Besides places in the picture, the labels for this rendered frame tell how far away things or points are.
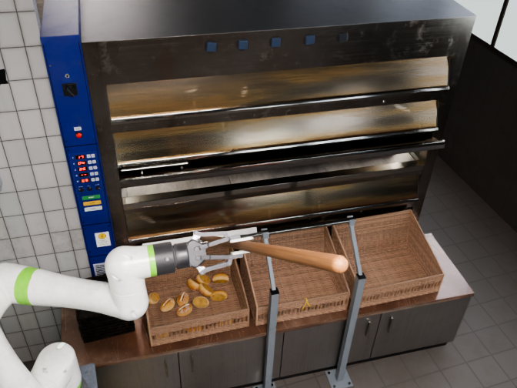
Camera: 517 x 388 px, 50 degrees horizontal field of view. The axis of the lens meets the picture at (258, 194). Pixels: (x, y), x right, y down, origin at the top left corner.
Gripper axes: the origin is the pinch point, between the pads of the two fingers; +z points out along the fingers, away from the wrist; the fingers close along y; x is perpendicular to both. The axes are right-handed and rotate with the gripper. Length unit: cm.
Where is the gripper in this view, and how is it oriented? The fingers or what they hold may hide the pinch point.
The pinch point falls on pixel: (241, 245)
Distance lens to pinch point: 167.7
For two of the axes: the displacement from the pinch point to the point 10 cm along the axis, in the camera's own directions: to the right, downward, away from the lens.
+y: 1.5, 9.9, -0.2
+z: 9.6, -1.4, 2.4
